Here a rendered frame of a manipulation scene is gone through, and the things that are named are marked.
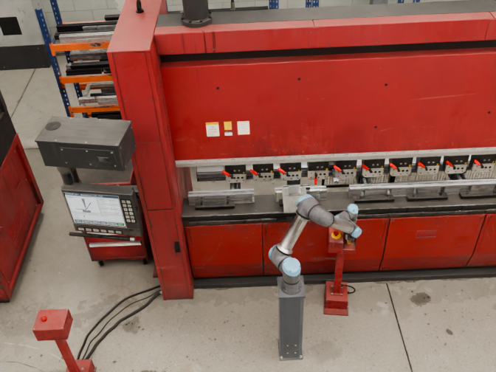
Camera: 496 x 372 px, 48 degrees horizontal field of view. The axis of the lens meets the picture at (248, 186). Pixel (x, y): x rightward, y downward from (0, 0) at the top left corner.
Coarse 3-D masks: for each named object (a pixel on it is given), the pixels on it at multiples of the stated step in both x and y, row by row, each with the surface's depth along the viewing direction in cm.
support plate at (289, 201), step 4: (284, 188) 416; (288, 188) 415; (300, 188) 415; (304, 188) 415; (284, 192) 413; (288, 192) 412; (304, 192) 412; (284, 196) 409; (288, 196) 409; (292, 196) 409; (296, 196) 408; (300, 196) 408; (284, 200) 406; (288, 200) 406; (292, 200) 406; (296, 200) 405; (284, 204) 402; (288, 204) 402; (292, 204) 402; (284, 208) 399; (288, 208) 399; (292, 208) 399; (296, 208) 399; (284, 212) 397; (288, 212) 396; (292, 212) 396
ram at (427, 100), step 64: (192, 64) 347; (256, 64) 345; (320, 64) 345; (384, 64) 346; (448, 64) 347; (192, 128) 376; (256, 128) 377; (320, 128) 378; (384, 128) 379; (448, 128) 379
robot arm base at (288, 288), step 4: (300, 280) 370; (280, 284) 372; (284, 284) 368; (288, 284) 365; (292, 284) 364; (296, 284) 366; (300, 284) 369; (280, 288) 372; (284, 288) 370; (288, 288) 367; (292, 288) 366; (296, 288) 367; (300, 288) 370; (284, 292) 370; (288, 292) 368; (292, 292) 367; (296, 292) 368
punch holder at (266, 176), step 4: (252, 164) 397; (256, 164) 397; (260, 164) 397; (264, 164) 397; (268, 164) 397; (272, 164) 397; (252, 168) 400; (256, 168) 400; (260, 168) 400; (264, 168) 400; (268, 168) 400; (272, 168) 400; (260, 172) 402; (264, 172) 402; (268, 172) 402; (272, 172) 402; (256, 176) 404; (264, 176) 405; (268, 176) 405; (272, 176) 405; (256, 180) 407; (260, 180) 407; (264, 180) 407; (268, 180) 407
